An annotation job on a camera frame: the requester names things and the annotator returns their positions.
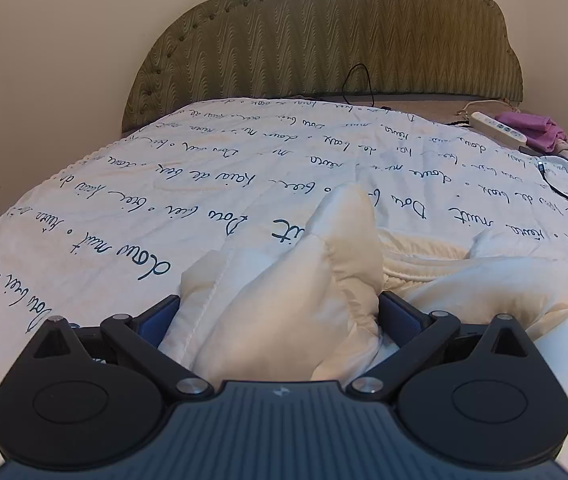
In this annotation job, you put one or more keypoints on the white remote control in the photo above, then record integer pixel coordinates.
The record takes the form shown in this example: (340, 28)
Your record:
(497, 131)

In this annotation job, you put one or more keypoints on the cream puffer jacket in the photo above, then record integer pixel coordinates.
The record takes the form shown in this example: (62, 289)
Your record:
(306, 309)

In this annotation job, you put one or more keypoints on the green upholstered headboard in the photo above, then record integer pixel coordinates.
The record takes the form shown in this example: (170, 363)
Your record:
(280, 48)

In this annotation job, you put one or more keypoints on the white script-print bed quilt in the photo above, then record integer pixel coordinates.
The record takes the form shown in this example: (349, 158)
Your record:
(115, 231)

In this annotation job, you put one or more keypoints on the purple garment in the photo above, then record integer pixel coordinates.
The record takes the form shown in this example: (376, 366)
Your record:
(542, 132)

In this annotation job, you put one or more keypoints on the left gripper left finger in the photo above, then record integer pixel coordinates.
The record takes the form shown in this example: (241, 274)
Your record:
(136, 340)

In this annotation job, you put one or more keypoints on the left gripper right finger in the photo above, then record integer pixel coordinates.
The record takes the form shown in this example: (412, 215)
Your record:
(421, 339)

